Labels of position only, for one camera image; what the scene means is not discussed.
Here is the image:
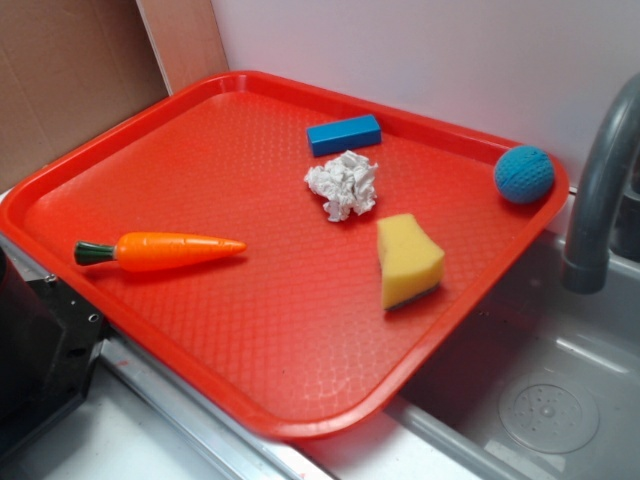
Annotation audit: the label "blue textured ball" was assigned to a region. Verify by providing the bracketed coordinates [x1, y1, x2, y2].
[494, 145, 555, 204]

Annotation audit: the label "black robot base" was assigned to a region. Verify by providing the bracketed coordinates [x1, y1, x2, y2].
[1, 253, 105, 462]

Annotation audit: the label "crumpled white paper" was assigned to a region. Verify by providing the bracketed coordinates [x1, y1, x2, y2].
[304, 150, 379, 223]

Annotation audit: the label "yellow sponge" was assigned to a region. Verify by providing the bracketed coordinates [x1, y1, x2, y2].
[376, 213, 445, 310]

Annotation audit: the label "blue rectangular block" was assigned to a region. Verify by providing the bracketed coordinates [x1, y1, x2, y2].
[306, 115, 382, 157]

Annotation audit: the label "orange toy carrot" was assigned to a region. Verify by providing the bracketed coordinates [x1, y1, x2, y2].
[73, 232, 247, 272]

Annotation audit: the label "grey toy sink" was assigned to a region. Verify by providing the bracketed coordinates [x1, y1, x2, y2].
[303, 235, 639, 479]

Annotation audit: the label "grey toy faucet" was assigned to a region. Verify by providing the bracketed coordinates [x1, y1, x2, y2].
[561, 75, 639, 294]

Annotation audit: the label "brown cardboard panel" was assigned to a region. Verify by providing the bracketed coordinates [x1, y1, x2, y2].
[1, 1, 167, 190]

